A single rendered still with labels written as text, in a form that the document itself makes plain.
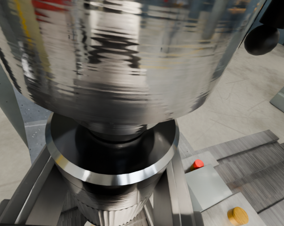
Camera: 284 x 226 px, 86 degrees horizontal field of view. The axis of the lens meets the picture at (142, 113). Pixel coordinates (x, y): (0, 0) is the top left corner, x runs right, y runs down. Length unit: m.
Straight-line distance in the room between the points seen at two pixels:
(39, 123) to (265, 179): 0.63
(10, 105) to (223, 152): 0.63
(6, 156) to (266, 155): 1.71
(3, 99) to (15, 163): 1.14
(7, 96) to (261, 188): 0.71
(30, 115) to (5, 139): 1.36
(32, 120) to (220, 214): 0.46
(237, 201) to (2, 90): 0.57
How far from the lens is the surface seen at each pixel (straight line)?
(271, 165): 0.64
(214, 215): 0.31
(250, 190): 0.52
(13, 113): 0.58
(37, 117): 0.49
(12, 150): 1.74
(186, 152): 0.39
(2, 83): 0.52
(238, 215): 0.31
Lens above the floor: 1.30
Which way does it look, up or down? 44 degrees down
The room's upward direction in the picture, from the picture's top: 12 degrees clockwise
